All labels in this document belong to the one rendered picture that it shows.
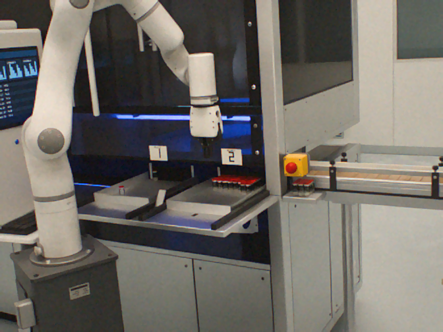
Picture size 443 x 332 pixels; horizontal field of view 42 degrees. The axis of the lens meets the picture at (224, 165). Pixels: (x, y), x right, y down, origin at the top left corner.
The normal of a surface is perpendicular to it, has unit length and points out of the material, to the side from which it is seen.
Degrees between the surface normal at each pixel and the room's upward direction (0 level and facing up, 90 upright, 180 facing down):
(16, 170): 90
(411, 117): 90
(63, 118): 68
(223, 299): 90
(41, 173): 30
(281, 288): 90
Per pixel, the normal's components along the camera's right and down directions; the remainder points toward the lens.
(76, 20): 0.22, 0.74
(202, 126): -0.47, 0.29
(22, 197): 0.92, 0.02
